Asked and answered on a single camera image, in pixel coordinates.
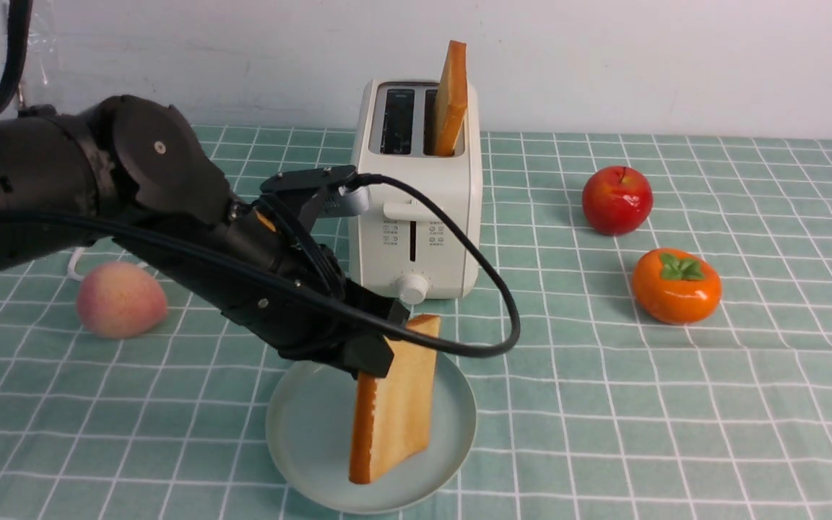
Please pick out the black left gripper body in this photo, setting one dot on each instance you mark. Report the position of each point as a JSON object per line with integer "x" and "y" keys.
{"x": 290, "y": 290}

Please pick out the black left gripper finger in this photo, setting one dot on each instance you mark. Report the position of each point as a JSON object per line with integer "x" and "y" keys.
{"x": 369, "y": 355}
{"x": 385, "y": 309}

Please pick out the toasted bread slice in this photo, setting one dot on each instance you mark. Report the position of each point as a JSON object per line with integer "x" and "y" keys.
{"x": 451, "y": 102}
{"x": 392, "y": 414}

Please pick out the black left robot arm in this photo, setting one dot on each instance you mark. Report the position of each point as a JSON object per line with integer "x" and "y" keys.
{"x": 134, "y": 170}

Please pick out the white two-slot toaster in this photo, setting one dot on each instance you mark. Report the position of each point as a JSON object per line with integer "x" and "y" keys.
{"x": 398, "y": 247}

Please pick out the light green round plate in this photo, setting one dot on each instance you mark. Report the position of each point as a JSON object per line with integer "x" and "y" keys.
{"x": 308, "y": 428}

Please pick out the pink peach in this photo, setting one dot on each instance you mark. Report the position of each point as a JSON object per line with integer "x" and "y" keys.
{"x": 119, "y": 300}

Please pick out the red apple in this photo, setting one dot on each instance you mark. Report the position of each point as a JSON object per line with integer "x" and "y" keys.
{"x": 617, "y": 200}

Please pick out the orange persimmon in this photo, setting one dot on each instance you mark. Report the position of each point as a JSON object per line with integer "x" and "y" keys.
{"x": 676, "y": 288}

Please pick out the green checkered tablecloth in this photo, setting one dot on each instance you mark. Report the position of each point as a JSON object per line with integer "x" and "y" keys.
{"x": 602, "y": 412}

